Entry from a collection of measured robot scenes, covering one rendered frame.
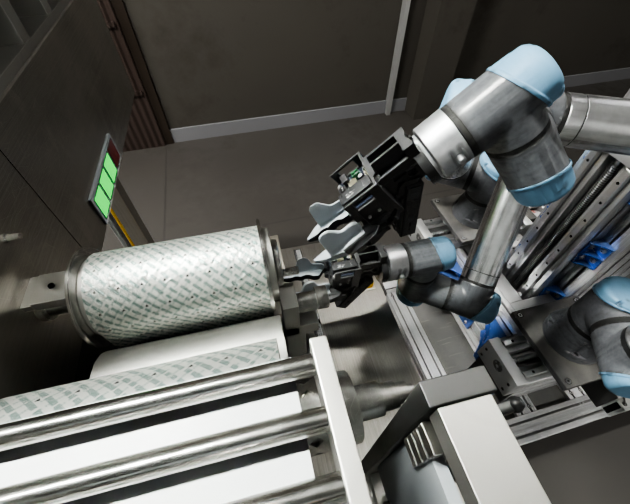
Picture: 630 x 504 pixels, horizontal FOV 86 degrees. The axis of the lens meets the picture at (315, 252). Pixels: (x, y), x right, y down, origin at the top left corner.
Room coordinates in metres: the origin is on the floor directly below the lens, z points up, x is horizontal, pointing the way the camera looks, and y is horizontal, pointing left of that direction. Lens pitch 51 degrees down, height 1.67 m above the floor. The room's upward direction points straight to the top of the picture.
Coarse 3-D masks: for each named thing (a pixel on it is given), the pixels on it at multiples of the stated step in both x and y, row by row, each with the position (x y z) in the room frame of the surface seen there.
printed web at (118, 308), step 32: (96, 256) 0.29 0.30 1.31; (128, 256) 0.29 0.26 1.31; (160, 256) 0.29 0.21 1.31; (192, 256) 0.29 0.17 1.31; (224, 256) 0.29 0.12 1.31; (256, 256) 0.29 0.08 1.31; (96, 288) 0.24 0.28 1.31; (128, 288) 0.24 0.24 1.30; (160, 288) 0.24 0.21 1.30; (192, 288) 0.25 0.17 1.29; (224, 288) 0.25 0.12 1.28; (256, 288) 0.26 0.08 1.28; (96, 320) 0.21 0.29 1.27; (128, 320) 0.21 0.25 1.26; (160, 320) 0.22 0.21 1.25; (192, 320) 0.23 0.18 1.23; (224, 320) 0.24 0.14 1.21; (224, 352) 0.12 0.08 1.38; (256, 352) 0.11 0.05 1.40; (96, 384) 0.09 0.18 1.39; (128, 384) 0.09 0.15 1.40; (160, 384) 0.09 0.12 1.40; (0, 416) 0.06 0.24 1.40; (32, 416) 0.06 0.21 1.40
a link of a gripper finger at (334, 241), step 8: (352, 224) 0.32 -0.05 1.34; (360, 224) 0.33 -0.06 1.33; (328, 232) 0.31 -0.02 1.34; (336, 232) 0.31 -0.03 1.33; (344, 232) 0.32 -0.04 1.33; (352, 232) 0.32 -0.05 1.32; (360, 232) 0.32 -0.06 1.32; (320, 240) 0.30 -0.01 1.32; (328, 240) 0.31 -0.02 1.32; (336, 240) 0.31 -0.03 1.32; (344, 240) 0.31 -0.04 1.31; (352, 240) 0.31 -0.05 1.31; (328, 248) 0.31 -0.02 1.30; (336, 248) 0.31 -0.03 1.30; (344, 248) 0.31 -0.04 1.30; (320, 256) 0.31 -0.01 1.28; (328, 256) 0.31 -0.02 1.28; (336, 256) 0.30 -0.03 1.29; (344, 256) 0.31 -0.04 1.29
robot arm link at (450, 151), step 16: (416, 128) 0.38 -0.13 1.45; (432, 128) 0.36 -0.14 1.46; (448, 128) 0.36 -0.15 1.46; (416, 144) 0.36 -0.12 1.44; (432, 144) 0.35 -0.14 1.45; (448, 144) 0.34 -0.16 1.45; (464, 144) 0.34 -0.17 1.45; (432, 160) 0.34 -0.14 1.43; (448, 160) 0.34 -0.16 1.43; (464, 160) 0.33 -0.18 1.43
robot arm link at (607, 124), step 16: (560, 96) 0.47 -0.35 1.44; (576, 96) 0.47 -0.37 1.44; (592, 96) 0.47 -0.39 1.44; (608, 96) 0.48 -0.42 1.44; (560, 112) 0.45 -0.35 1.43; (576, 112) 0.45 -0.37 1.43; (592, 112) 0.45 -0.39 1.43; (608, 112) 0.44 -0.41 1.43; (624, 112) 0.44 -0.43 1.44; (560, 128) 0.44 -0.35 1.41; (576, 128) 0.44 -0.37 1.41; (592, 128) 0.43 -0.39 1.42; (608, 128) 0.43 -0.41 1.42; (624, 128) 0.43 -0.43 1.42; (576, 144) 0.44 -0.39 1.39; (592, 144) 0.43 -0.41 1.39; (608, 144) 0.43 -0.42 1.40; (624, 144) 0.42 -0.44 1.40
